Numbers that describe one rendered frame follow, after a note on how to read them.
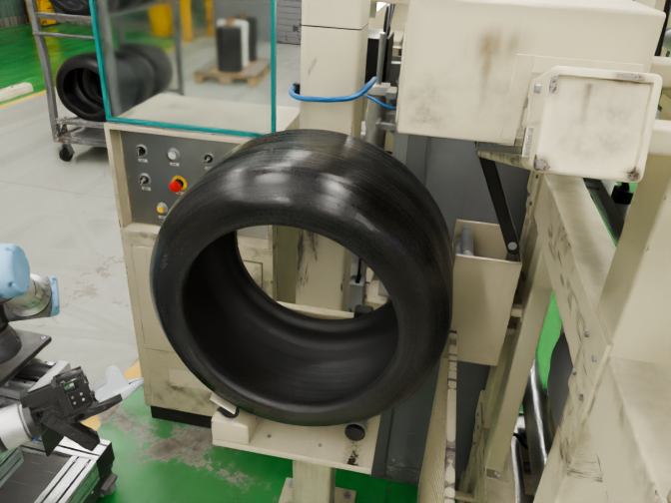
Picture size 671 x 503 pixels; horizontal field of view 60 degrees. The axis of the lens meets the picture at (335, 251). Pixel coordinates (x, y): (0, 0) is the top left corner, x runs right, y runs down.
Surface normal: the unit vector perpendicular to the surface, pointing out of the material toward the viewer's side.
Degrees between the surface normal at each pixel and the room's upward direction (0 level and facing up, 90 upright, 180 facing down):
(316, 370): 5
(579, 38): 90
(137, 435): 0
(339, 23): 90
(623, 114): 72
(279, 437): 0
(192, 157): 90
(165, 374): 90
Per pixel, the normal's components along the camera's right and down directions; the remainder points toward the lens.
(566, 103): -0.16, 0.18
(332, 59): -0.18, 0.48
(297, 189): -0.05, -0.32
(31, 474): 0.05, -0.87
